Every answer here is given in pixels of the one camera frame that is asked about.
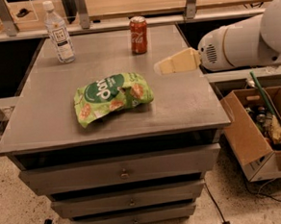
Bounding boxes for red coke can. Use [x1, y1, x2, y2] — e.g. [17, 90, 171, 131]
[130, 15, 147, 54]

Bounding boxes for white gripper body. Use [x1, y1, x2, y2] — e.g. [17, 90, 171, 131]
[197, 26, 231, 71]

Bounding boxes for bottom grey drawer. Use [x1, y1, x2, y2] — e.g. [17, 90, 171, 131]
[70, 202, 196, 224]

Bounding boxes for grey drawer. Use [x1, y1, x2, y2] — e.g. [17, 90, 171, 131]
[51, 180, 204, 218]
[19, 143, 220, 196]
[70, 202, 196, 224]

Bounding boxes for open cardboard box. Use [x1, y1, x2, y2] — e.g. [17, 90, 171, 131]
[220, 87, 281, 182]

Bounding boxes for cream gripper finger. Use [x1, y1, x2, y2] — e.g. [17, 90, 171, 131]
[154, 48, 201, 75]

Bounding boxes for green chip bag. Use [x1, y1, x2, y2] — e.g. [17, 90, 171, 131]
[74, 72, 154, 128]

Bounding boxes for clear plastic water bottle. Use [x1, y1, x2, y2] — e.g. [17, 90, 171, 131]
[42, 1, 75, 63]

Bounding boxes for green stick in box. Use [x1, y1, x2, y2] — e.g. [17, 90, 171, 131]
[249, 71, 275, 115]

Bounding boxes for middle grey drawer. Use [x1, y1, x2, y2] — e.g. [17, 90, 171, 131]
[51, 180, 204, 218]

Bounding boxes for top grey drawer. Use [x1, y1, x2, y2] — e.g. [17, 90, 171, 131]
[19, 143, 220, 196]

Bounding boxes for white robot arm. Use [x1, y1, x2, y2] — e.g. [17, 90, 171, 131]
[154, 0, 281, 75]

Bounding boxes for grey drawer cabinet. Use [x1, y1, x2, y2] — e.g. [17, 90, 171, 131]
[0, 25, 229, 222]

